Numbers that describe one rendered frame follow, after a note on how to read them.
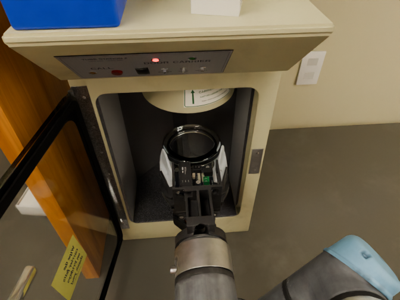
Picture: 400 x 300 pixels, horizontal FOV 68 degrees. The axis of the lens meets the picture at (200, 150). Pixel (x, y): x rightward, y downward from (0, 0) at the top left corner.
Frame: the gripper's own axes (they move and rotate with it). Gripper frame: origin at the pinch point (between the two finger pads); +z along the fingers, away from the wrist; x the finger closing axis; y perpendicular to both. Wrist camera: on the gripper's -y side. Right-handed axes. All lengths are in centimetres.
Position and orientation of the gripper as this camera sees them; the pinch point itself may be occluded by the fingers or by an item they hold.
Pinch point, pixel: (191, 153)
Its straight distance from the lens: 56.1
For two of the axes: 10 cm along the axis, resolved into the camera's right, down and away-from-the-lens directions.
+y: 0.0, -7.0, -7.1
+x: -10.0, 0.6, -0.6
